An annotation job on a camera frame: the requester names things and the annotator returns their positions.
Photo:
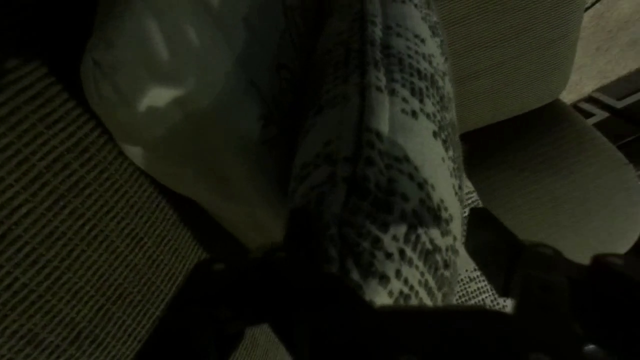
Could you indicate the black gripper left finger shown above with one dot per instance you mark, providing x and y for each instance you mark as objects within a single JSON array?
[{"x": 256, "y": 280}]

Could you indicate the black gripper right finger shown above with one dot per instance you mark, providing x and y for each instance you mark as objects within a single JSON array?
[{"x": 497, "y": 256}]

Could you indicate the plain cream pillow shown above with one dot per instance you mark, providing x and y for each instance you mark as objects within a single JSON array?
[{"x": 201, "y": 121}]

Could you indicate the long white dotted pillow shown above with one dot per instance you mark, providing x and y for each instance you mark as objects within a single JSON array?
[{"x": 392, "y": 166}]

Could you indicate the dark patterned floor rug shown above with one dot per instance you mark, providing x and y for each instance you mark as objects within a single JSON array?
[{"x": 616, "y": 107}]

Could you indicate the grey fabric sofa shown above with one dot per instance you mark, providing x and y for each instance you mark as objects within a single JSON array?
[{"x": 81, "y": 232}]

